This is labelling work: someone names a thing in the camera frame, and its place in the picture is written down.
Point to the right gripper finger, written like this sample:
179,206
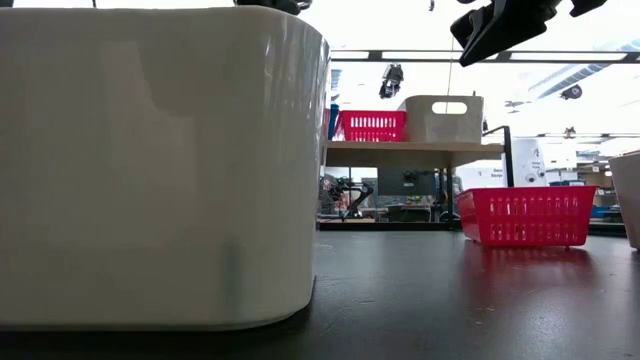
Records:
505,25
585,6

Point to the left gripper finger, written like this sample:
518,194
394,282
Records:
280,4

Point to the blue slotted plastic basket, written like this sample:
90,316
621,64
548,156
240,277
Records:
333,122

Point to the white plastic storage bin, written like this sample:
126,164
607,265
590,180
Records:
425,127
150,175
627,200

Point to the red slotted plastic basket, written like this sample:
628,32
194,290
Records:
525,220
370,125

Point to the black background robot arm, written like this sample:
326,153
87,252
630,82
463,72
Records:
357,197

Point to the wooden shelf with black legs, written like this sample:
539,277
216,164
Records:
400,152

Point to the black ceiling spotlight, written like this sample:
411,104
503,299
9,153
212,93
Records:
571,91
391,80

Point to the black horizontal overhead bar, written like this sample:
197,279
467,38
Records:
375,56

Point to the white column with signs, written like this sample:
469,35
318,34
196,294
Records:
527,165

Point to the black background monitor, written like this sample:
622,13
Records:
405,182

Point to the rack of blue storage bins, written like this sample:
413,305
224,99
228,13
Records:
605,212

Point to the black table mat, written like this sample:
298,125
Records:
425,300

